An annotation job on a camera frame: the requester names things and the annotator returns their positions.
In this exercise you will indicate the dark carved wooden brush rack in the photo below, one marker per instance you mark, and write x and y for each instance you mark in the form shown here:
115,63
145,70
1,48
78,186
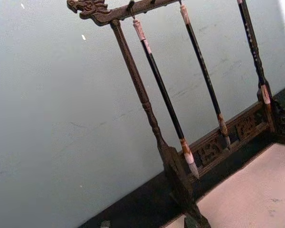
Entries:
132,71

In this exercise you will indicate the black table cloth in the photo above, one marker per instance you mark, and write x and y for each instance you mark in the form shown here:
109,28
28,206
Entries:
137,210

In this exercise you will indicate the black calligraphy brush, pale ferrule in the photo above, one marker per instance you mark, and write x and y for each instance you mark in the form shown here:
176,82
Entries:
250,40

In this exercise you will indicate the pale felt writing mat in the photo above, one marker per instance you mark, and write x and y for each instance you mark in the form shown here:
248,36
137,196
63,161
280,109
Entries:
251,190

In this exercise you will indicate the plain pale wall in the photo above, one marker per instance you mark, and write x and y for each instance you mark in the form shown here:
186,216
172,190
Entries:
50,95

